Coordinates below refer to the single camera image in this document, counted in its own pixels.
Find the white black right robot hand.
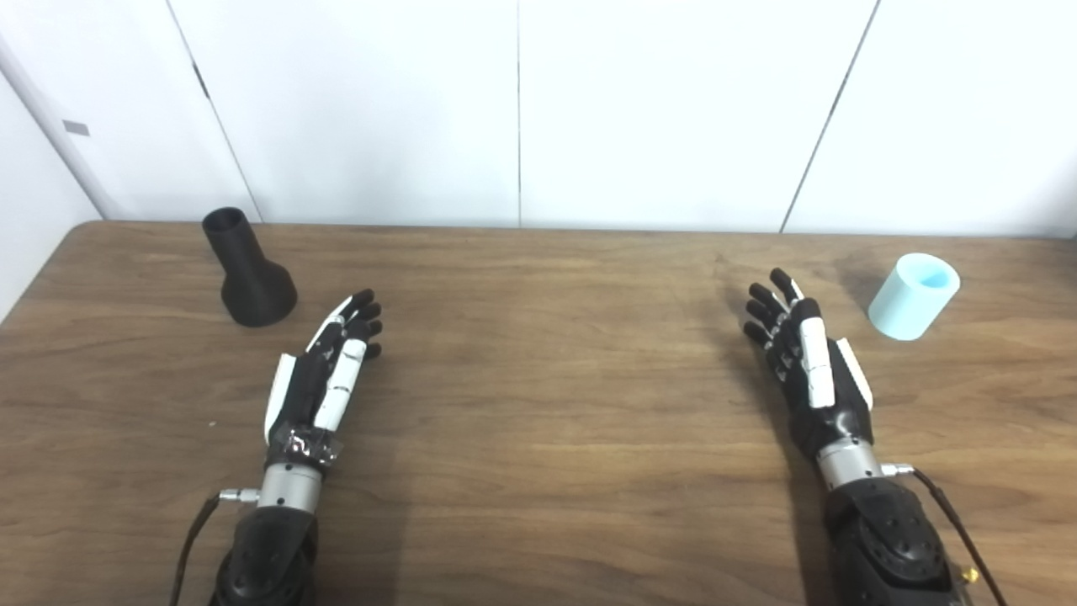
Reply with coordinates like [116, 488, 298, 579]
[743, 268, 876, 462]

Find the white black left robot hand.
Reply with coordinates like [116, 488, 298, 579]
[263, 289, 384, 472]

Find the black plastic nozzle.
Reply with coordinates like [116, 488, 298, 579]
[202, 207, 298, 328]

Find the light-blue hose piece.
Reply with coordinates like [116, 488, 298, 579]
[867, 252, 961, 342]

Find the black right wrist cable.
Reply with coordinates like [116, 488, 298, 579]
[881, 463, 1008, 606]

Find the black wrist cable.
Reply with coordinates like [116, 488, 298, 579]
[168, 488, 262, 606]
[881, 463, 1008, 606]

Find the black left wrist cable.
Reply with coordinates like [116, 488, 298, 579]
[168, 488, 262, 606]

